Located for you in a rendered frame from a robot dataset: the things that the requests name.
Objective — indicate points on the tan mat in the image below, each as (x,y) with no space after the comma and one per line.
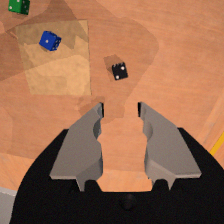
(65,71)

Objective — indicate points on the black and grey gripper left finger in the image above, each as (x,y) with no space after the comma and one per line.
(72,158)

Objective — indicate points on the blue die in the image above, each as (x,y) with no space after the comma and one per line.
(50,41)

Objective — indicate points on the black die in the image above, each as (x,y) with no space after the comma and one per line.
(119,71)

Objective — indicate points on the green die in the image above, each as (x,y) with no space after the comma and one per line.
(19,6)

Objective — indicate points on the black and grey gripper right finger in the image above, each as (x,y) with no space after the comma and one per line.
(174,155)

